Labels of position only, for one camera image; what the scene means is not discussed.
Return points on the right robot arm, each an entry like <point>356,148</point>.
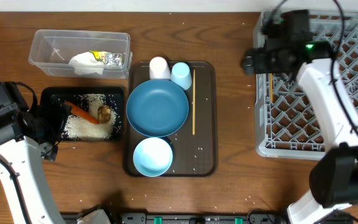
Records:
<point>334,180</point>

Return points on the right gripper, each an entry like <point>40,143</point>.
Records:
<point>247,62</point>

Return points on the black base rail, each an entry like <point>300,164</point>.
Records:
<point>142,217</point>

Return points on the dark brown serving tray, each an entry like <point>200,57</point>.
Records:
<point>193,155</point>

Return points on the grey dishwasher rack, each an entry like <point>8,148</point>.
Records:
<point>288,127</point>

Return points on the white plastic cup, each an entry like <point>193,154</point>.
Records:
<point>159,69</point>

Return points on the white rice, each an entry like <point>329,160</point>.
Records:
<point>79,129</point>

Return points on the light blue bowl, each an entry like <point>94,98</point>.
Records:
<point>152,157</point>

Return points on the brown food scrap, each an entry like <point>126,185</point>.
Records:
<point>104,114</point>

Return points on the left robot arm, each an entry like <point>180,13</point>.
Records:
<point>27,137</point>

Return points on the green snack wrapper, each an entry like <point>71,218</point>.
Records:
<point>108,58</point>

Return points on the light blue plastic cup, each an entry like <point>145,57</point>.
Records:
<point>181,75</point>

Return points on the clear plastic bin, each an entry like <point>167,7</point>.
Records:
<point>51,51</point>

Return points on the orange carrot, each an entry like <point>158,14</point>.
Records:
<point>81,113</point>

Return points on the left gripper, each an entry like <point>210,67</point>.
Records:
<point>50,146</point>

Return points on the black rectangular tray bin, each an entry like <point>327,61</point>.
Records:
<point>59,94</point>

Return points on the wooden chopstick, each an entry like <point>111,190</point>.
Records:
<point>271,95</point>
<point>194,103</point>

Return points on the white tissue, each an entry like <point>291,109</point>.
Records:
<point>86,64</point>

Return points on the dark blue plate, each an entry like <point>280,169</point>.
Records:
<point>157,108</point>

